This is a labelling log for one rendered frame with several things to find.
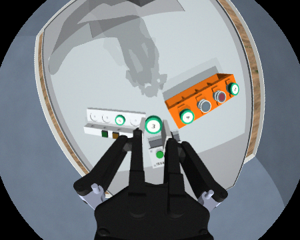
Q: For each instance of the light grey bench mat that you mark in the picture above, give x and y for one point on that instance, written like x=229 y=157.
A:
x=138 y=65

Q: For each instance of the white tray with round nests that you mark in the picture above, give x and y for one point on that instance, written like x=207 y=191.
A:
x=102 y=122

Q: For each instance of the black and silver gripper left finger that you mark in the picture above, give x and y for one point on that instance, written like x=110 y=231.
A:
x=92 y=187

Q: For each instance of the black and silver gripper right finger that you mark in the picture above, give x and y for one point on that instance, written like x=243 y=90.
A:
x=208 y=192

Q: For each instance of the orange tube rack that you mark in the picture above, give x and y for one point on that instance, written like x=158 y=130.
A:
x=202 y=90

